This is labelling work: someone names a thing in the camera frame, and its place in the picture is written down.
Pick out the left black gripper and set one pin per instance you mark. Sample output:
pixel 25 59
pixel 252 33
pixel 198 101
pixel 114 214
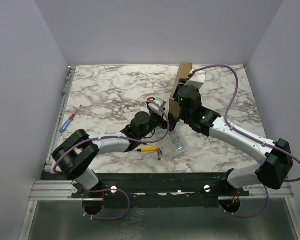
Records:
pixel 163 123

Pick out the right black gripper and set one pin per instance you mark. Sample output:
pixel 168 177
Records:
pixel 177 92

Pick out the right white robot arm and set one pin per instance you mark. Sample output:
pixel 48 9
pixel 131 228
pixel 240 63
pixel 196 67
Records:
pixel 273 160

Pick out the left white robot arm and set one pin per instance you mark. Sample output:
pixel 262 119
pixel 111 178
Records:
pixel 76 153

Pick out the clear plastic screw organizer box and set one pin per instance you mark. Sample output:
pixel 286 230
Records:
pixel 173 145

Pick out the small metal hex key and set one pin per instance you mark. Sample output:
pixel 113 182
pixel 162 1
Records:
pixel 159 154

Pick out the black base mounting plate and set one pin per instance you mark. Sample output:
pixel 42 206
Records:
pixel 171 190

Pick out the red blue screwdriver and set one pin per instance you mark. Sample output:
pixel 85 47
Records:
pixel 69 120

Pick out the yellow handled screwdriver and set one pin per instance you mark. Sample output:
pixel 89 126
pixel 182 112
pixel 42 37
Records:
pixel 148 149

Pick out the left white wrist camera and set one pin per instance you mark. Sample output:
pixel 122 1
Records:
pixel 156 106

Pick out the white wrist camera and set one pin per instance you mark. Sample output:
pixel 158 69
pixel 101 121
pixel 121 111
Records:
pixel 156 106
pixel 196 79

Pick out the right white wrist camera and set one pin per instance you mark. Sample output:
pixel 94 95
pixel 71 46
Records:
pixel 196 79

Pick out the left side metal rail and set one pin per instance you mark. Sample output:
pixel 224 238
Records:
pixel 59 120

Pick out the aluminium frame rail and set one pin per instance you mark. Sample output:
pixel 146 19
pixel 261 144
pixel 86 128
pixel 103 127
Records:
pixel 52 214

